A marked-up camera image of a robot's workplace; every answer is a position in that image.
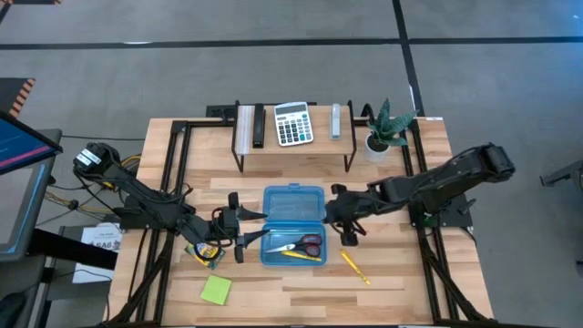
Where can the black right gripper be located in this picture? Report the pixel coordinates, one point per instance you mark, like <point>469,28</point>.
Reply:
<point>350,207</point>

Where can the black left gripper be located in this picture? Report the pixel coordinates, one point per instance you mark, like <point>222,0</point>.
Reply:
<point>225,224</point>

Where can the blue translucent plastic pencil case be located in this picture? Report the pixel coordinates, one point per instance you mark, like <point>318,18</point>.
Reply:
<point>293,205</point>

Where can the yellow pen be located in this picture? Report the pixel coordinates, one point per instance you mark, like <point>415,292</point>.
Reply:
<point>355,267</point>

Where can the yellow highlighter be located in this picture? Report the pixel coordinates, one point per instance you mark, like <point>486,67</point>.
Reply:
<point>300,256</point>

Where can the green sticky note pad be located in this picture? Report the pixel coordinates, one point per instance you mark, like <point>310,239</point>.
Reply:
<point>216,290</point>

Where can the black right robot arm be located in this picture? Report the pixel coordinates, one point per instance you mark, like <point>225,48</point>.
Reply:
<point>455,177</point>

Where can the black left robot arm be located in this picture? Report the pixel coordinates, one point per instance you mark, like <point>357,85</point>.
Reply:
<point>136,191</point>

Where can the green yellow crayon box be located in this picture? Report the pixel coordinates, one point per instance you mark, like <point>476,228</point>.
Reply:
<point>214,260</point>

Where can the white plant pot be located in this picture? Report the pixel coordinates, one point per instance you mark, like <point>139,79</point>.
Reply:
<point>374,154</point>

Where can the wooden shelf with black legs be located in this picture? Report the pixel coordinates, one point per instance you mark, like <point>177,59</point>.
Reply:
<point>323,146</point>

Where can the grey stapler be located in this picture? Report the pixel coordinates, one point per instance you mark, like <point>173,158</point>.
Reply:
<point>335,120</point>

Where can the white rectangular block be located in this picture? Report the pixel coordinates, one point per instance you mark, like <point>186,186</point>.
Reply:
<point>245,130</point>

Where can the green snake plant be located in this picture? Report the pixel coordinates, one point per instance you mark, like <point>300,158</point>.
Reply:
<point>389,125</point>

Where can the black stapler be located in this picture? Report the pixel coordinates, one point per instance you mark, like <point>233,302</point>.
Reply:
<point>258,125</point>

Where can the white desk calculator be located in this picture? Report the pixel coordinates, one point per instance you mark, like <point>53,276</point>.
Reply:
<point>293,124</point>

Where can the black power strip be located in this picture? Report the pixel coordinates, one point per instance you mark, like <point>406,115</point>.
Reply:
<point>221,111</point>

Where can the white printed paper sheet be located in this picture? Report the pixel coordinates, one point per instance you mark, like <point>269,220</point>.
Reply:
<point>98,239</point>

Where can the grey monitor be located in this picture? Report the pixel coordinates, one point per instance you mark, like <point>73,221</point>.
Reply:
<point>18,209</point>

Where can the monitor with blue screen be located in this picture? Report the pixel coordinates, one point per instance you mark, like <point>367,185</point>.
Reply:
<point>20,143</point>

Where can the black orange striped mat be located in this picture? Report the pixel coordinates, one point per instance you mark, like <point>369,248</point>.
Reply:
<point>16,95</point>

